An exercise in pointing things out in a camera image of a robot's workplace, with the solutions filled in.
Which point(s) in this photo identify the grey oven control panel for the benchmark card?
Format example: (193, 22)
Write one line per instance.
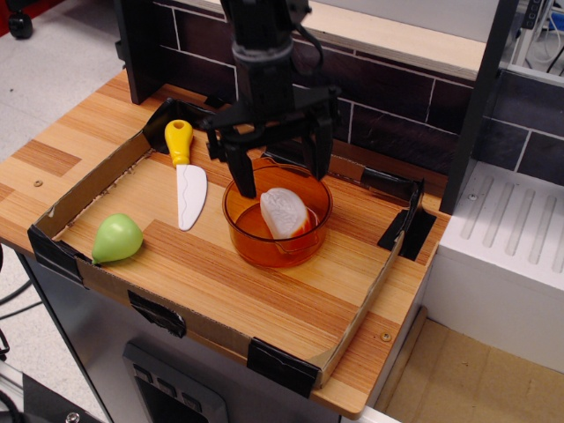
(167, 394)

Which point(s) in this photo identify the yellow handled toy knife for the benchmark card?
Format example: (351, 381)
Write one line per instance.
(191, 180)

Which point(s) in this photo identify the green toy pear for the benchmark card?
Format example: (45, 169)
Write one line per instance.
(118, 237)

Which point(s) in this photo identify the white toy sink drainboard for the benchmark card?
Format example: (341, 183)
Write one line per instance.
(497, 275)

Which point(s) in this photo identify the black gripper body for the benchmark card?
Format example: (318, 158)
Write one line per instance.
(269, 108)

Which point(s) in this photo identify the light wooden shelf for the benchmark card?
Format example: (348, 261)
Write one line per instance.
(399, 42)

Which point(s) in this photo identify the white orange toy sushi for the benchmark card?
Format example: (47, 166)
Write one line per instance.
(284, 213)

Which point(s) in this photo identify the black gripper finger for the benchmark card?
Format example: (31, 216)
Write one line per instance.
(241, 168)
(317, 147)

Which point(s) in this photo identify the orange transparent plastic pot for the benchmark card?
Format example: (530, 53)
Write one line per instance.
(249, 233)

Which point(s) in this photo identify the black caster wheel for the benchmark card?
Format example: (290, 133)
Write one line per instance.
(19, 22)

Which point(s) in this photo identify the dark grey post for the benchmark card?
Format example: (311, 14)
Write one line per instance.
(139, 28)
(496, 58)

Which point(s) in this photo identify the dark grey left post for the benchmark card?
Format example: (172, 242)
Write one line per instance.
(139, 28)

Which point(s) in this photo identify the taped cardboard fence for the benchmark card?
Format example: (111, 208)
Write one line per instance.
(293, 325)

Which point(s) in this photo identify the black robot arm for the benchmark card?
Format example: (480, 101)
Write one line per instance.
(268, 23)

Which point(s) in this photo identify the dark grey right post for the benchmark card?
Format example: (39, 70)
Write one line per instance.
(496, 58)

